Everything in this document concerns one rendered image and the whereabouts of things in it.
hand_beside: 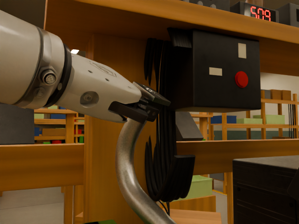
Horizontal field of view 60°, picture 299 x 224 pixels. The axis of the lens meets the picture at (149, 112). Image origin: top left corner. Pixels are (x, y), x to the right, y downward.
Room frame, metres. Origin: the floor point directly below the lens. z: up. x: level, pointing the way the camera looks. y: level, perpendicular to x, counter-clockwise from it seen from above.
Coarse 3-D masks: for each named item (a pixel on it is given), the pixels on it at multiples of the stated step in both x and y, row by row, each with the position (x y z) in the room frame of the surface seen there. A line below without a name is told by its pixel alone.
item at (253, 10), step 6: (234, 6) 0.56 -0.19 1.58; (240, 6) 0.55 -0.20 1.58; (246, 6) 0.55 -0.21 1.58; (252, 6) 0.56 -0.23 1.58; (258, 6) 0.57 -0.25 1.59; (234, 12) 0.56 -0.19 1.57; (240, 12) 0.55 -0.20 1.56; (246, 12) 0.55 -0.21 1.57; (264, 12) 0.58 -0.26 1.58; (270, 12) 0.58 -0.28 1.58; (276, 12) 0.59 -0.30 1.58; (264, 18) 0.58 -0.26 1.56; (276, 18) 0.59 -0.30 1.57
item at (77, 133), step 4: (40, 108) 8.75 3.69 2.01; (44, 108) 8.80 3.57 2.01; (48, 108) 8.89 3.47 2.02; (52, 108) 8.94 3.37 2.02; (56, 108) 8.99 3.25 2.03; (60, 108) 9.07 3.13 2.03; (64, 108) 9.12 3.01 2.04; (76, 116) 9.28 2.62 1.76; (76, 120) 9.28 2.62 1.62; (80, 120) 9.40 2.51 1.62; (84, 120) 9.47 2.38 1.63; (76, 124) 9.28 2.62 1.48; (76, 128) 9.28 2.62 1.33; (40, 132) 8.80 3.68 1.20; (76, 132) 9.28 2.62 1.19; (80, 132) 9.40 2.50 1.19; (76, 136) 9.24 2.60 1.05; (36, 140) 8.88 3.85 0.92; (40, 140) 8.82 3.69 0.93; (44, 140) 8.88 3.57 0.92; (48, 140) 8.94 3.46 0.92; (52, 140) 8.97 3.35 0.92; (56, 140) 9.03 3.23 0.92; (60, 140) 9.09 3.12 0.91; (76, 140) 9.28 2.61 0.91
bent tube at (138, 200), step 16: (144, 96) 0.39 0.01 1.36; (160, 96) 0.39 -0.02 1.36; (128, 128) 0.40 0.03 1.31; (128, 144) 0.41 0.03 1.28; (128, 160) 0.41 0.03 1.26; (128, 176) 0.40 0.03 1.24; (128, 192) 0.39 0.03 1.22; (144, 192) 0.39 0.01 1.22; (144, 208) 0.36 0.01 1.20; (160, 208) 0.36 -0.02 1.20
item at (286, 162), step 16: (240, 160) 0.59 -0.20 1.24; (256, 160) 0.57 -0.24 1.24; (272, 160) 0.57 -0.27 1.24; (288, 160) 0.57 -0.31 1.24; (240, 176) 0.58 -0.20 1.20; (256, 176) 0.54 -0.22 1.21; (272, 176) 0.51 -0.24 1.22; (288, 176) 0.47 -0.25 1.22; (240, 192) 0.58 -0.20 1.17; (256, 192) 0.54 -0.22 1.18; (272, 192) 0.50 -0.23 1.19; (240, 208) 0.58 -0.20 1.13; (256, 208) 0.54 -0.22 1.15; (272, 208) 0.50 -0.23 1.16; (288, 208) 0.47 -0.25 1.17
